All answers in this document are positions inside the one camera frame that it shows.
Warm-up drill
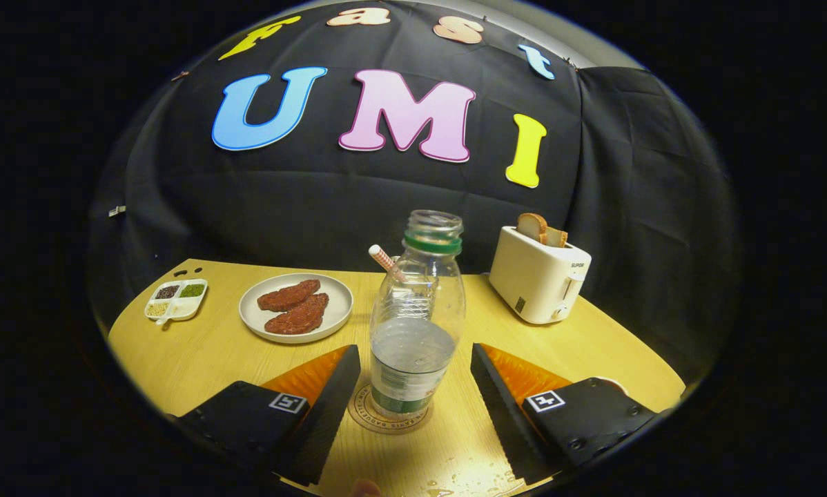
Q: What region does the white divided condiment tray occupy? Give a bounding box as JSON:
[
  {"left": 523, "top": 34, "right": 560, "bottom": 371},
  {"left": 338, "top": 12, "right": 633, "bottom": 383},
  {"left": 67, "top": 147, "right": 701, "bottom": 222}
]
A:
[{"left": 144, "top": 278, "right": 208, "bottom": 325}]

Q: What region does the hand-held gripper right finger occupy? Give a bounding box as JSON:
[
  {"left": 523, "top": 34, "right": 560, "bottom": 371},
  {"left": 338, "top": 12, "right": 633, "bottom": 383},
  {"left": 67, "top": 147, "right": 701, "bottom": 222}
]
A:
[{"left": 469, "top": 342, "right": 663, "bottom": 486}]

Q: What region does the brown meat patty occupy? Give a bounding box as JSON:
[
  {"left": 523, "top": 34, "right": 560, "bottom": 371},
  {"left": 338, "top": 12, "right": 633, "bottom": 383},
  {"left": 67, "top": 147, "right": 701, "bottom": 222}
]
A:
[
  {"left": 257, "top": 279, "right": 322, "bottom": 312},
  {"left": 264, "top": 293, "right": 330, "bottom": 335}
]

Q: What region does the yellow wooden table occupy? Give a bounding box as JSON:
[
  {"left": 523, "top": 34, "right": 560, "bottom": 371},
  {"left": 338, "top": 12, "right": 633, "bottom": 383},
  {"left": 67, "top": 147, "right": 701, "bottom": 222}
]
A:
[{"left": 108, "top": 259, "right": 687, "bottom": 497}]

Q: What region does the white round plate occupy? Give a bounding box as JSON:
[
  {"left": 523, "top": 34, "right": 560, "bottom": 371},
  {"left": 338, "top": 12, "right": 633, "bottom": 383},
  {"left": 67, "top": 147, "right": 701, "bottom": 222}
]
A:
[{"left": 238, "top": 273, "right": 354, "bottom": 344}]

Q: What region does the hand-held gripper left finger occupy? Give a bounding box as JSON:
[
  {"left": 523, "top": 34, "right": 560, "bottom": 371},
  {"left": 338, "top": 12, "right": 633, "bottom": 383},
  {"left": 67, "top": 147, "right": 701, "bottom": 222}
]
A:
[{"left": 175, "top": 344, "right": 362, "bottom": 487}]

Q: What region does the black backdrop cloth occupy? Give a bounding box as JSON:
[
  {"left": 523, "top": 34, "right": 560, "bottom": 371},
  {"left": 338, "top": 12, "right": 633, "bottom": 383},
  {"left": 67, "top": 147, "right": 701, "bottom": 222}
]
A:
[{"left": 88, "top": 0, "right": 739, "bottom": 387}]

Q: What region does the round cork coaster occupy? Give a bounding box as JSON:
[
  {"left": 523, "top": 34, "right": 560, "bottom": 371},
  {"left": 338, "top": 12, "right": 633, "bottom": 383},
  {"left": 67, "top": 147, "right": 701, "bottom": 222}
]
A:
[{"left": 348, "top": 382, "right": 434, "bottom": 436}]

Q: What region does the white toaster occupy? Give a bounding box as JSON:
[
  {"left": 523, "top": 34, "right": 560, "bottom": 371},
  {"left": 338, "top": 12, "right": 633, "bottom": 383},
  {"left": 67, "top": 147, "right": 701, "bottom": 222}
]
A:
[{"left": 488, "top": 225, "right": 592, "bottom": 325}]

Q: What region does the clear plastic juice bottle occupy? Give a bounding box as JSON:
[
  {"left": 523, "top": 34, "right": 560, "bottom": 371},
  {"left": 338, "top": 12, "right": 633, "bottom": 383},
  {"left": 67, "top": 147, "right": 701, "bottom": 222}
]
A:
[{"left": 370, "top": 210, "right": 467, "bottom": 435}]

